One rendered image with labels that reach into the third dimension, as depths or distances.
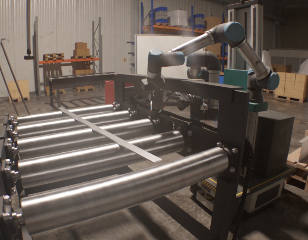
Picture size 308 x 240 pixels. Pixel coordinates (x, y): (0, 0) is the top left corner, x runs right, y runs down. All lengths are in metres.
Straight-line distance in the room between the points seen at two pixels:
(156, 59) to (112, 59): 11.00
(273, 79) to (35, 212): 1.41
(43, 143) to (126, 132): 0.47
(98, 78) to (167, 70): 1.96
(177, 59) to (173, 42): 4.96
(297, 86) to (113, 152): 8.69
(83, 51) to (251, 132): 9.27
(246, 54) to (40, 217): 1.29
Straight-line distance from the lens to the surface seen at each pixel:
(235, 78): 1.93
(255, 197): 1.98
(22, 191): 1.94
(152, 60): 1.16
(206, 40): 1.41
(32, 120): 1.77
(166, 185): 0.79
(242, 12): 2.04
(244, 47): 1.40
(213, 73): 1.59
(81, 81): 6.45
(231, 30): 1.32
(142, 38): 6.03
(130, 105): 1.78
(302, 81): 9.26
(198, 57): 1.56
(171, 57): 1.19
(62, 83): 6.31
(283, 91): 9.50
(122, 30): 12.47
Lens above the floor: 1.27
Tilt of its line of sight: 15 degrees down
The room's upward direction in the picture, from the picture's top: straight up
